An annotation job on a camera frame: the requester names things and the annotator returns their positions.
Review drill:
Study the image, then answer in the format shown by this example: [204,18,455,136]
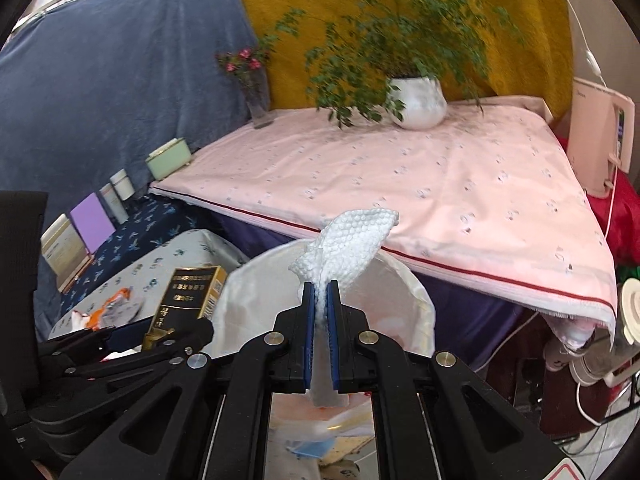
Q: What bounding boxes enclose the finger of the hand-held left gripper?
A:
[65,319,217,386]
[37,316,168,362]

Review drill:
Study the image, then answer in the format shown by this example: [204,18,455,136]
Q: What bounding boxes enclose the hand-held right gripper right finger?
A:
[327,280,563,480]

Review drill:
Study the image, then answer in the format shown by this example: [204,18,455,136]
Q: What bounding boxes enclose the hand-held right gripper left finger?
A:
[60,282,316,480]

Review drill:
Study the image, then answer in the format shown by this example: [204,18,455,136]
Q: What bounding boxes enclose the orange snack wrapper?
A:
[72,287,137,329]

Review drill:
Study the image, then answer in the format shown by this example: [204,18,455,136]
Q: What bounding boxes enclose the black and gold box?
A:
[141,266,229,351]

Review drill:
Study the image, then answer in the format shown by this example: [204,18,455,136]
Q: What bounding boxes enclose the white lined trash bin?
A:
[207,240,437,480]

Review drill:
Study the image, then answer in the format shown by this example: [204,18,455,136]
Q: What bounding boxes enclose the white embossed paper towel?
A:
[289,208,401,408]

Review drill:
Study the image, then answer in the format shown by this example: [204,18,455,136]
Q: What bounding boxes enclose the beige booklet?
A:
[40,213,92,282]

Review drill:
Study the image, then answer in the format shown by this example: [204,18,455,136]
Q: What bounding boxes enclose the purple card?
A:
[69,192,117,254]

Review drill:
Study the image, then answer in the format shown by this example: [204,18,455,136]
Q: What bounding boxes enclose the white tube bottle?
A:
[98,182,129,225]

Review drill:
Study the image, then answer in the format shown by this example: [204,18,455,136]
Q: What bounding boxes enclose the navy printed cloth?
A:
[60,194,227,307]

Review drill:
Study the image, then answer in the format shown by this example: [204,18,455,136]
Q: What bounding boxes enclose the white jar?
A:
[109,169,135,201]

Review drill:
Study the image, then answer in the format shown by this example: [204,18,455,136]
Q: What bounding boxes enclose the dark purple table skirt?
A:
[210,209,527,372]

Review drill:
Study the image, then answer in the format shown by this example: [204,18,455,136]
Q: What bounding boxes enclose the pink printed tablecloth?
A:
[150,96,617,335]

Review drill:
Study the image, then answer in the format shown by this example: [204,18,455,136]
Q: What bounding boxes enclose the pale green tissue box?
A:
[145,137,194,181]

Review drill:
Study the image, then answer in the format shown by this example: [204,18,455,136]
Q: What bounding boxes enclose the dark blue blanket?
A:
[0,0,272,311]

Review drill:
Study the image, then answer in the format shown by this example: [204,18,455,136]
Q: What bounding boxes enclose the glass vase with pink flowers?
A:
[216,47,277,130]

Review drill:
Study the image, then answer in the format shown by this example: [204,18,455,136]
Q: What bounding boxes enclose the green plant in white pot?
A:
[260,0,526,132]

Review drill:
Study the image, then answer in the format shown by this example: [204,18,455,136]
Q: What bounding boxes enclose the metal can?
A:
[545,277,640,387]

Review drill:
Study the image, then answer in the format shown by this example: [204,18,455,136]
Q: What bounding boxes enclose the red cloth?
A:
[582,170,640,273]

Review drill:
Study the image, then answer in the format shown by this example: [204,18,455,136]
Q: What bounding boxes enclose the pale pink appliance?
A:
[565,77,637,199]

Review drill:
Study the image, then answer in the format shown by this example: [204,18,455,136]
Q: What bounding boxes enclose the white cable with switch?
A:
[549,0,610,88]

